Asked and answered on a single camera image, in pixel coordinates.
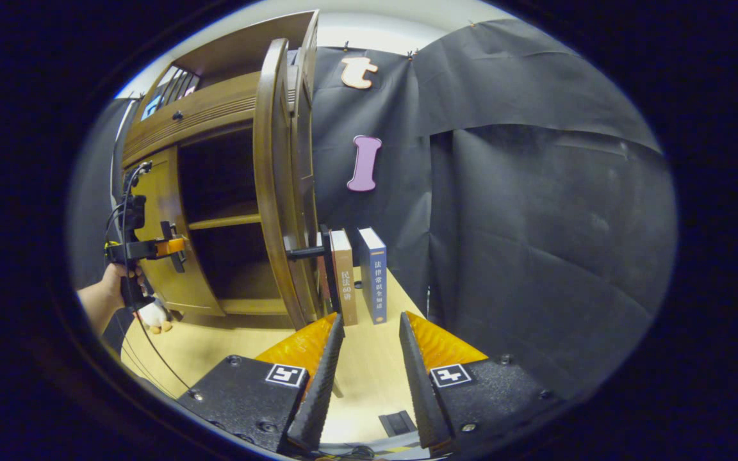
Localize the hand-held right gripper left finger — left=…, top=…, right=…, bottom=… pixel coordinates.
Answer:
left=177, top=312, right=346, bottom=454

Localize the penguin plush toy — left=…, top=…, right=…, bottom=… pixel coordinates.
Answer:
left=135, top=298, right=174, bottom=335

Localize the tan book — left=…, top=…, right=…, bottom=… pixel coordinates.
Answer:
left=329, top=229, right=358, bottom=327

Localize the wooden cabinet drawer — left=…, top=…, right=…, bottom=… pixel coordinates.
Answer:
left=120, top=70, right=261, bottom=168

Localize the dark red book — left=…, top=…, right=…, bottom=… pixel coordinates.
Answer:
left=316, top=224, right=334, bottom=314

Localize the blue book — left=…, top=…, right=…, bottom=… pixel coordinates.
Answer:
left=358, top=227, right=389, bottom=325

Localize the wooden inner shelf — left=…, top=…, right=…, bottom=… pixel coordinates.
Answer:
left=188, top=213, right=262, bottom=231

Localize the wooden double-door shoe cabinet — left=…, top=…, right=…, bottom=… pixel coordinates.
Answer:
left=119, top=10, right=322, bottom=330

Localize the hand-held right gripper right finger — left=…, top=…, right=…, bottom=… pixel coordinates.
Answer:
left=398, top=311, right=565, bottom=449

